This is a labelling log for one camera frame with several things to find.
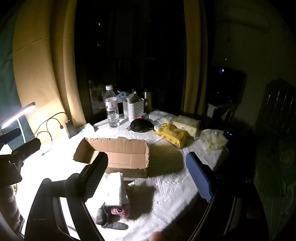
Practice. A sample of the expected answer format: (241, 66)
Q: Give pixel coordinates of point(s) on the steel thermos flask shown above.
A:
(147, 99)

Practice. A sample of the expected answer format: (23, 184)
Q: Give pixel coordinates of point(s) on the wide yellow curtain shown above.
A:
(41, 58)

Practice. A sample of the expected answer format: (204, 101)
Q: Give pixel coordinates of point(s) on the dark green cloth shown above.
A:
(7, 81)

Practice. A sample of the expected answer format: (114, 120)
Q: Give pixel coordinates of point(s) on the cream plastic bag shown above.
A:
(212, 139)

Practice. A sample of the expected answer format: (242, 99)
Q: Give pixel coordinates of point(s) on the blue plastic bag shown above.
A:
(121, 95)

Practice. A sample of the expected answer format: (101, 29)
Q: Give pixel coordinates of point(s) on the black device with blue lights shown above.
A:
(228, 133)

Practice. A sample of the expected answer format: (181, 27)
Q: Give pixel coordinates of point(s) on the dark grey sock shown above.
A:
(101, 215)

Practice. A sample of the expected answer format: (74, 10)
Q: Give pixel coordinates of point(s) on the brown cardboard box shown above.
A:
(126, 160)

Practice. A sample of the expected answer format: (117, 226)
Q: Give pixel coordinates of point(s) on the white towel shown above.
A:
(114, 190)

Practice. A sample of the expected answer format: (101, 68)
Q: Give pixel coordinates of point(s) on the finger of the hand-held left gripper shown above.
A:
(10, 134)
(27, 146)

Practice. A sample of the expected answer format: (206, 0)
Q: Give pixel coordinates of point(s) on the dark slatted furniture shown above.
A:
(277, 104)

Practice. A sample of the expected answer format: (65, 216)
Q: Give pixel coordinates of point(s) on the white perforated basket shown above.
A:
(133, 110)

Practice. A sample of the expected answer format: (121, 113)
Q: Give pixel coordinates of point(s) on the beige tissue box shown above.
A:
(187, 125)

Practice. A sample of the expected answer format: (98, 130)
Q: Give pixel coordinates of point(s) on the black round pouch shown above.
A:
(138, 125)

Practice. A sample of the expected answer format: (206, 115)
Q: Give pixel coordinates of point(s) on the white desk lamp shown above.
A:
(18, 114)

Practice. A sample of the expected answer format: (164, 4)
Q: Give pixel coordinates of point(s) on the pink fuzzy sock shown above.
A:
(120, 211)

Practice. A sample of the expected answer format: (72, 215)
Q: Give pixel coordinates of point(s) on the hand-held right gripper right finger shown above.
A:
(200, 178)

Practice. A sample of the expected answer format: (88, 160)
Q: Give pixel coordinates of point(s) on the black dotted sock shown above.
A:
(115, 225)

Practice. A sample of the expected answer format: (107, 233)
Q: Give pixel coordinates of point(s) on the narrow yellow curtain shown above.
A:
(193, 58)

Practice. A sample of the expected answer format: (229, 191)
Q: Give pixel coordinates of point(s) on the pile of white cloths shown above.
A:
(161, 115)

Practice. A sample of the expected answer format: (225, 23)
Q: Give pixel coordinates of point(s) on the person's right hand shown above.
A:
(157, 236)

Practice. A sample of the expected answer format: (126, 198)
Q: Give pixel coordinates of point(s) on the clear plastic water bottle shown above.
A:
(112, 109)

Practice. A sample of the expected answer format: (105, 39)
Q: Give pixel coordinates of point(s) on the yellow tissue pack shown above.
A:
(172, 135)

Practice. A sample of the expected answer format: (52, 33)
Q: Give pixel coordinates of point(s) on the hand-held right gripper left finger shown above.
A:
(93, 178)

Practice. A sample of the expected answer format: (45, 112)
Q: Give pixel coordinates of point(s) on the black power adapter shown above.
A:
(71, 129)

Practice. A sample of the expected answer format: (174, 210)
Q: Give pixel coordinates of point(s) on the person's left forearm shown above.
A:
(9, 206)

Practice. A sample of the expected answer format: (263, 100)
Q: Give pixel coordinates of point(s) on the white power bank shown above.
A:
(64, 134)

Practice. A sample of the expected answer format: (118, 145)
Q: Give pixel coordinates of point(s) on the white and blue carton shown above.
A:
(85, 128)

